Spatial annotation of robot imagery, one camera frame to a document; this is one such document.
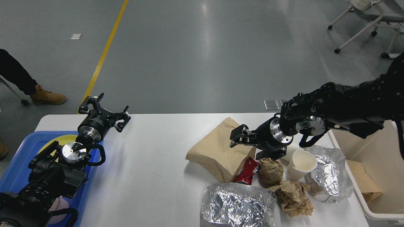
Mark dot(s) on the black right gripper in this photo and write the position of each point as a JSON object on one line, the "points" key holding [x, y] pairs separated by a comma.
{"points": [[268, 137]]}

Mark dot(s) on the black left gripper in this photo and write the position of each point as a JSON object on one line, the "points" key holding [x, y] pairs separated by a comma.
{"points": [[95, 126]]}

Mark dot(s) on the yellow plate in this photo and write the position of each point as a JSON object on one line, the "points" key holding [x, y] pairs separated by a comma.
{"points": [[64, 139]]}

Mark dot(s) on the brown paper bag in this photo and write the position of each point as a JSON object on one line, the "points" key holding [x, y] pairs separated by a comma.
{"points": [[213, 152]]}

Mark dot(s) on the white paper cup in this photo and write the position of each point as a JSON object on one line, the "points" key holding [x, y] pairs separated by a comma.
{"points": [[300, 164]]}

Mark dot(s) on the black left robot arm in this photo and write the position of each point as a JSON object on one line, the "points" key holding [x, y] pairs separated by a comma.
{"points": [[59, 170]]}

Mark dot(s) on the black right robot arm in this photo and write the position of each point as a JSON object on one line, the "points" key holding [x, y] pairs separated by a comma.
{"points": [[360, 110]]}

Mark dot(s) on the crushed red soda can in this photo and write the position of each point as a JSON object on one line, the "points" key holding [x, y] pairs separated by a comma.
{"points": [[250, 168]]}

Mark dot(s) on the crumpled brown paper ball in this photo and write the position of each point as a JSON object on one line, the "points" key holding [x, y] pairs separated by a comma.
{"points": [[270, 173]]}

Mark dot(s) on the left floor outlet cover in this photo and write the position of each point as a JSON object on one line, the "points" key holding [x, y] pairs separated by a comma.
{"points": [[272, 104]]}

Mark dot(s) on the floor outlet cover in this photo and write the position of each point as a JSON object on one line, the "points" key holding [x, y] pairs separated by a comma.
{"points": [[272, 104], [283, 101]]}

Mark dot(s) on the right floor outlet cover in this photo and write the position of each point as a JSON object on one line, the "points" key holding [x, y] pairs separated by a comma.
{"points": [[283, 101]]}

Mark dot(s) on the tan work boot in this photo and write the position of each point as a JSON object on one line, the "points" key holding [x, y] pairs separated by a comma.
{"points": [[44, 97]]}

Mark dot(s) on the crumpled brown paper napkin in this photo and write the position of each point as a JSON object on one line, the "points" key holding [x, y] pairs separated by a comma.
{"points": [[293, 198]]}

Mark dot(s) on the front aluminium foil tray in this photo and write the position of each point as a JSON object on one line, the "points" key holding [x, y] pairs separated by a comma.
{"points": [[238, 205]]}

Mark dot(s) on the grey chair leg caster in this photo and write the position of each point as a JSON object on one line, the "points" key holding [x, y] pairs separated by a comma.
{"points": [[23, 101]]}

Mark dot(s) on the rear aluminium foil piece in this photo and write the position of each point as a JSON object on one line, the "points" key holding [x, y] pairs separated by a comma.
{"points": [[329, 182]]}

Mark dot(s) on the pink mug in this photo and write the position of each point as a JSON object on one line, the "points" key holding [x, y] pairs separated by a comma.
{"points": [[59, 204]]}

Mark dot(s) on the black trouser leg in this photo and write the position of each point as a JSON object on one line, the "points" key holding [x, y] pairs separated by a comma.
{"points": [[15, 73]]}

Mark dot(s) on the brown paper in bin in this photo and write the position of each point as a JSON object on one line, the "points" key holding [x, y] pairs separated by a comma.
{"points": [[369, 189]]}

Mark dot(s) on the beige plastic bin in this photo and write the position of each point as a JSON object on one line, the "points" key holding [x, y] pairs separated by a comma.
{"points": [[380, 156]]}

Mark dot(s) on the white office chair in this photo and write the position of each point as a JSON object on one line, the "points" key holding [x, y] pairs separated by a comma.
{"points": [[378, 13]]}

